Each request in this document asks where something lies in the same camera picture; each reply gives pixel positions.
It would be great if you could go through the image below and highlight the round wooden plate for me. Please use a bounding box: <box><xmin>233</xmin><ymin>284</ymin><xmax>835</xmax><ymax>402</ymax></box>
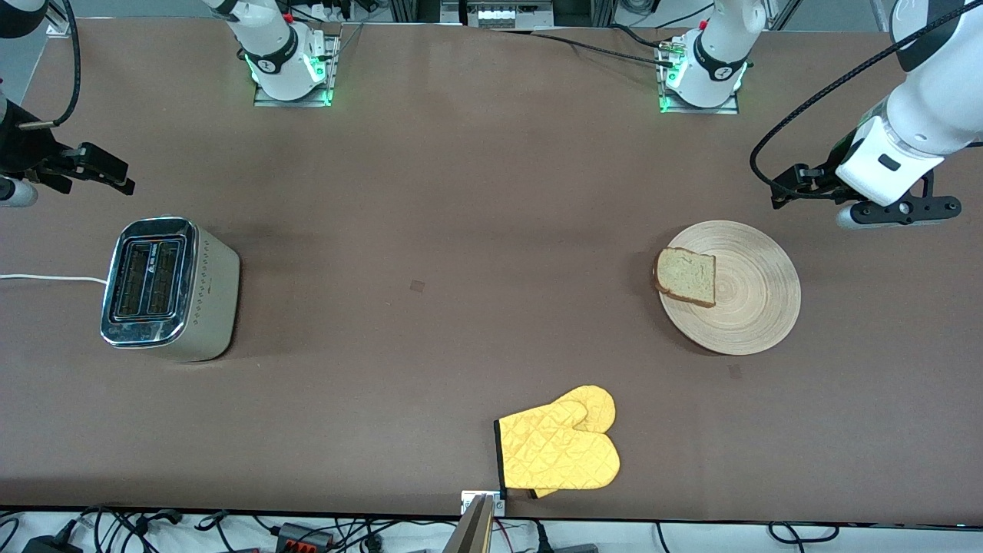
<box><xmin>657</xmin><ymin>220</ymin><xmax>802</xmax><ymax>356</ymax></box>

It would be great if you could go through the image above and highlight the brown bread slice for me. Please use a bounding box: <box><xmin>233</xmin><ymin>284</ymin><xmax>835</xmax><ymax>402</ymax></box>
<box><xmin>654</xmin><ymin>247</ymin><xmax>717</xmax><ymax>308</ymax></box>

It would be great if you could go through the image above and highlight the silver two-slot toaster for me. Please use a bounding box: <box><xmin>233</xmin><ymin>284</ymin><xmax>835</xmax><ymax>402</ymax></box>
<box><xmin>100</xmin><ymin>217</ymin><xmax>241</xmax><ymax>363</ymax></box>

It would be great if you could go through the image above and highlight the yellow quilted oven mitt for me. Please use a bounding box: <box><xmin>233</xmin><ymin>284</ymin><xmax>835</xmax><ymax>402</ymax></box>
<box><xmin>494</xmin><ymin>399</ymin><xmax>621</xmax><ymax>492</ymax></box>
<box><xmin>530</xmin><ymin>385</ymin><xmax>617</xmax><ymax>500</ymax></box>

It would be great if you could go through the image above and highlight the white power strip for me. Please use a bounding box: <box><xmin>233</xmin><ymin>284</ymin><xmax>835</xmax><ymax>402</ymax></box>
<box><xmin>465</xmin><ymin>0</ymin><xmax>555</xmax><ymax>28</ymax></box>

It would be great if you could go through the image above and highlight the black power adapter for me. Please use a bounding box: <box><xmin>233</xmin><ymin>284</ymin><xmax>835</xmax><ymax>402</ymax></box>
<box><xmin>22</xmin><ymin>534</ymin><xmax>84</xmax><ymax>553</ymax></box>

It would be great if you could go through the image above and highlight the black connector with orange tabs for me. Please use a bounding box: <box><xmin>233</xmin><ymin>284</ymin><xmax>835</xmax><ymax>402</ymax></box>
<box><xmin>275</xmin><ymin>522</ymin><xmax>336</xmax><ymax>551</ymax></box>

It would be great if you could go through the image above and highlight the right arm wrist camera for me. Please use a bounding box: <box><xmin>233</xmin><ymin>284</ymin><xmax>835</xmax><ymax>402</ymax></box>
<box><xmin>0</xmin><ymin>178</ymin><xmax>38</xmax><ymax>208</ymax></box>

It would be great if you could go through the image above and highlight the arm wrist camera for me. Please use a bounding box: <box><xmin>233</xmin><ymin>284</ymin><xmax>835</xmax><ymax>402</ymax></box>
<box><xmin>0</xmin><ymin>178</ymin><xmax>38</xmax><ymax>208</ymax></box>
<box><xmin>836</xmin><ymin>173</ymin><xmax>962</xmax><ymax>229</ymax></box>

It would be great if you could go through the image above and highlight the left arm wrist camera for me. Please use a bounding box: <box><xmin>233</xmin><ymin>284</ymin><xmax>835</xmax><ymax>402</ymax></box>
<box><xmin>836</xmin><ymin>173</ymin><xmax>962</xmax><ymax>229</ymax></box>

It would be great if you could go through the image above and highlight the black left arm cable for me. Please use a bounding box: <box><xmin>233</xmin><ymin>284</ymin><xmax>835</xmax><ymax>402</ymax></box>
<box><xmin>750</xmin><ymin>0</ymin><xmax>983</xmax><ymax>202</ymax></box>

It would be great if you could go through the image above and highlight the white toaster power cord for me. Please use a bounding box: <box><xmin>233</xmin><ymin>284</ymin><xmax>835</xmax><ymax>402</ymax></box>
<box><xmin>0</xmin><ymin>273</ymin><xmax>108</xmax><ymax>285</ymax></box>

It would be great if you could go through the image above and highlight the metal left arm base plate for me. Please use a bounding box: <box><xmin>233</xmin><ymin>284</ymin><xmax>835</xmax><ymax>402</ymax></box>
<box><xmin>659</xmin><ymin>38</ymin><xmax>742</xmax><ymax>116</ymax></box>

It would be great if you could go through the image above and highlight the thick black table cable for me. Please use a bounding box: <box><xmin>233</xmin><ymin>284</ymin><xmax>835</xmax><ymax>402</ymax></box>
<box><xmin>609</xmin><ymin>23</ymin><xmax>665</xmax><ymax>48</ymax></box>

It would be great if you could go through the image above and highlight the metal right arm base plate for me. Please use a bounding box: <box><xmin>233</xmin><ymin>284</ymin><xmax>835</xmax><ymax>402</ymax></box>
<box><xmin>253</xmin><ymin>31</ymin><xmax>340</xmax><ymax>108</ymax></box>

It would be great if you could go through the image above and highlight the thin black table cable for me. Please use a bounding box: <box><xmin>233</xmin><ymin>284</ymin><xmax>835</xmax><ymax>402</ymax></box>
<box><xmin>530</xmin><ymin>32</ymin><xmax>673</xmax><ymax>66</ymax></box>

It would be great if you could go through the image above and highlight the black looped floor cable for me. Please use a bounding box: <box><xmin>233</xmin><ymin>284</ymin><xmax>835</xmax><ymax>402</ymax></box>
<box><xmin>768</xmin><ymin>522</ymin><xmax>839</xmax><ymax>546</ymax></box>

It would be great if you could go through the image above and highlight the small metal edge bracket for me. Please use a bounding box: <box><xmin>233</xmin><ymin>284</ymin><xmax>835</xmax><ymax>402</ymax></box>
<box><xmin>461</xmin><ymin>490</ymin><xmax>506</xmax><ymax>517</ymax></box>

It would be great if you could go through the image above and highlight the beige camera post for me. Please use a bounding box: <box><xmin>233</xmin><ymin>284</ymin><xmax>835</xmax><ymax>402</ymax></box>
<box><xmin>444</xmin><ymin>495</ymin><xmax>495</xmax><ymax>553</ymax></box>

